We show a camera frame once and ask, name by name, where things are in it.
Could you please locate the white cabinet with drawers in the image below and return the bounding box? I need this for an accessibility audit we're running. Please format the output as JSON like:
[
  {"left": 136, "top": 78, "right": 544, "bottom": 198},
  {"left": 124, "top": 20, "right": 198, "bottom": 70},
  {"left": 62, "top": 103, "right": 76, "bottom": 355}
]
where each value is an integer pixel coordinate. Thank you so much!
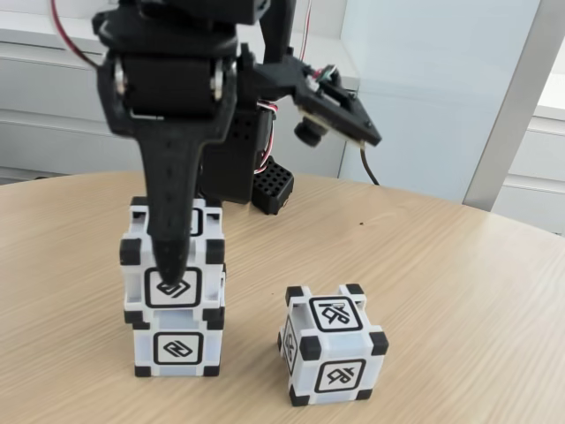
[{"left": 0, "top": 12, "right": 361, "bottom": 180}]

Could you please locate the camera module on black mount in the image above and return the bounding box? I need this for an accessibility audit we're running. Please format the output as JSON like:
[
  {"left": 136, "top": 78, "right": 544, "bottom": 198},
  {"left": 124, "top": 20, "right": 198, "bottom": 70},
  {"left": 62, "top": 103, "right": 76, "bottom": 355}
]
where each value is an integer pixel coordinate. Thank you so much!
[{"left": 253, "top": 55, "right": 383, "bottom": 149}]

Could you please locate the grey metal frame post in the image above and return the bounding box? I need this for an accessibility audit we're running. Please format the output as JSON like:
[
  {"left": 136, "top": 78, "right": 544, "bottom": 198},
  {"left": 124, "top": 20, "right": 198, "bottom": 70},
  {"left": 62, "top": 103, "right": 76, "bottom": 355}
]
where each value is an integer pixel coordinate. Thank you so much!
[{"left": 461, "top": 0, "right": 565, "bottom": 213}]

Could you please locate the white cube with black corners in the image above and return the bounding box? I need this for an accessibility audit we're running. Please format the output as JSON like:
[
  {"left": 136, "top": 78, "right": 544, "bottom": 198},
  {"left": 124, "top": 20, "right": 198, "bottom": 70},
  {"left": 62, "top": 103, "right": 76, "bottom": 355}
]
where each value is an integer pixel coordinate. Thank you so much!
[
  {"left": 132, "top": 308, "right": 224, "bottom": 380},
  {"left": 119, "top": 196, "right": 228, "bottom": 330},
  {"left": 276, "top": 284, "right": 390, "bottom": 407}
]

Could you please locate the black camera cable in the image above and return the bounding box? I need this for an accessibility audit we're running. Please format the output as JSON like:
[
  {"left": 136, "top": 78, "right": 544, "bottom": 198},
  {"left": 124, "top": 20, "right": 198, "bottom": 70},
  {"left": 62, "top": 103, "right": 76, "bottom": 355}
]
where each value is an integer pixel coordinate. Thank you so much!
[{"left": 358, "top": 143, "right": 380, "bottom": 186}]

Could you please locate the white low drawer cabinet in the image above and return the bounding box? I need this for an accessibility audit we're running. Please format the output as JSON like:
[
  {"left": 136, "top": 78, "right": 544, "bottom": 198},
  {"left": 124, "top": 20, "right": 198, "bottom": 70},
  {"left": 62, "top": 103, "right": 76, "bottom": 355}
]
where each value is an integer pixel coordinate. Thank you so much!
[{"left": 498, "top": 101, "right": 565, "bottom": 233}]

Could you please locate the white red servo cable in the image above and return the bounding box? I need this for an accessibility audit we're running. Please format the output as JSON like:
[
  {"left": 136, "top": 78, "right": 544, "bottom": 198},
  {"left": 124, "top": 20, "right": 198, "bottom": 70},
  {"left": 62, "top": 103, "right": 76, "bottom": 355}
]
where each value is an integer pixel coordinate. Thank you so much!
[
  {"left": 252, "top": 100, "right": 281, "bottom": 178},
  {"left": 49, "top": 0, "right": 106, "bottom": 69},
  {"left": 301, "top": 0, "right": 316, "bottom": 61}
]

